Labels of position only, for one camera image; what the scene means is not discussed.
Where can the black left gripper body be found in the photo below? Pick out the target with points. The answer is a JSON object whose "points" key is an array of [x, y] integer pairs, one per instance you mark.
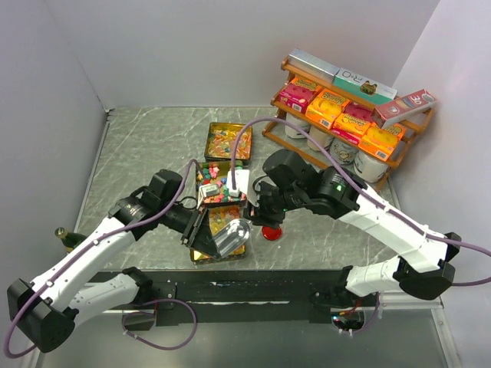
{"points": [[182, 220]]}

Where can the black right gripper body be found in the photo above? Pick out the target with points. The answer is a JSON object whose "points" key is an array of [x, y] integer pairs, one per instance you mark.
{"points": [[272, 203]]}

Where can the gold tin of gummy candies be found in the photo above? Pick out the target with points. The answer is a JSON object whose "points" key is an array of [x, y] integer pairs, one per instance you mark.
{"points": [[218, 217]]}

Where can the silver metal scoop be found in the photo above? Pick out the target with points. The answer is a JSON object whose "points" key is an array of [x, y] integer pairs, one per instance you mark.
{"points": [[232, 236]]}

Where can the gold tin of star candies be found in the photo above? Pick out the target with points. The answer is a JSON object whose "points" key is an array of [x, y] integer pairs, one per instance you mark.
{"points": [[211, 186]]}

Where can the gold tin of stick candies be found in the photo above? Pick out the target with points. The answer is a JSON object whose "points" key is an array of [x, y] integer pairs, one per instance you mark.
{"points": [[221, 139]]}

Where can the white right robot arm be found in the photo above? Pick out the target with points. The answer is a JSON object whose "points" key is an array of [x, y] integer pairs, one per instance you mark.
{"points": [[421, 267]]}

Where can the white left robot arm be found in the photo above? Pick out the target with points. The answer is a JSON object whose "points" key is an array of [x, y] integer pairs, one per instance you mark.
{"points": [[48, 308]]}

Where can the red jar lid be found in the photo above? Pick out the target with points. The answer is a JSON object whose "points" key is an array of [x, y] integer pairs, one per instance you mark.
{"points": [[271, 234]]}

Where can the beige cup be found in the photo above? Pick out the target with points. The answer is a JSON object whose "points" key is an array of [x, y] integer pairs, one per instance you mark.
{"points": [[322, 138]]}

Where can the monkey print cup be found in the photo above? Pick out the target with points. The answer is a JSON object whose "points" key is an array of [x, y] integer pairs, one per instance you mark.
{"points": [[342, 153]]}

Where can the wooden two-tier shelf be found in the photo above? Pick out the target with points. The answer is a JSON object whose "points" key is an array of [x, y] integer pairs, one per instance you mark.
{"points": [[415, 125]]}

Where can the white printed cup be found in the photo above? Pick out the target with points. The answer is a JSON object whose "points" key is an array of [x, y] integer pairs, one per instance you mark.
{"points": [[368, 168]]}

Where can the pink orange sponge box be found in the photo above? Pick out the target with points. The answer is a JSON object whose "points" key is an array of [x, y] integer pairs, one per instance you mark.
{"points": [[352, 124]]}

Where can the green champagne bottle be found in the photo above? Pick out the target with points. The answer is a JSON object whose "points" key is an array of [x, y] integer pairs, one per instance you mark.
{"points": [[70, 240]]}

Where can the orange yellow sponge box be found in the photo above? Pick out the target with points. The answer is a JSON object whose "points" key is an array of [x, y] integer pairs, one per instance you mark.
{"points": [[381, 142]]}

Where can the teal cat box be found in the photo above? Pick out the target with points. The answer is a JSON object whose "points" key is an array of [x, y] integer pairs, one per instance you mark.
{"points": [[363, 87]]}

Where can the silver long box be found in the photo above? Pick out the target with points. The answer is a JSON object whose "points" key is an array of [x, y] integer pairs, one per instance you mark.
{"points": [[313, 65]]}

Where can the red long box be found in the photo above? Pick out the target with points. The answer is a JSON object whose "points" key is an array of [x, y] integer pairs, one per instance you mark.
{"points": [[402, 108]]}

